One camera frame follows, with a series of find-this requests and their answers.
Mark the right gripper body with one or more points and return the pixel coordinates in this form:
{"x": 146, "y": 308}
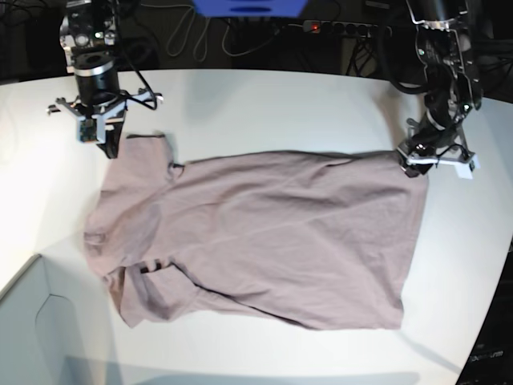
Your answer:
{"x": 91, "y": 122}

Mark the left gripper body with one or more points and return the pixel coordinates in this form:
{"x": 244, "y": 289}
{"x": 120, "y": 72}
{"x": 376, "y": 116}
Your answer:
{"x": 427, "y": 144}

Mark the mauve t-shirt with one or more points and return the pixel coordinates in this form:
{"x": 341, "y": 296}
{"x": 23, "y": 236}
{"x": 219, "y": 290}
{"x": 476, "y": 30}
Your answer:
{"x": 318, "y": 240}

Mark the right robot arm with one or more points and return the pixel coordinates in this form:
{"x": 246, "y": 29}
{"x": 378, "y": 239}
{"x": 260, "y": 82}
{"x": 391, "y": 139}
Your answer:
{"x": 91, "y": 39}

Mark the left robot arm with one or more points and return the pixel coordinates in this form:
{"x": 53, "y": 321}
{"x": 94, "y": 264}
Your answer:
{"x": 443, "y": 45}

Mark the blue plastic object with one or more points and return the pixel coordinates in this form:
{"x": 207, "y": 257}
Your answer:
{"x": 249, "y": 8}

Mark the black power strip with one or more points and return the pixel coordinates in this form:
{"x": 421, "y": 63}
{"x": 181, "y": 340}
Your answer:
{"x": 344, "y": 29}

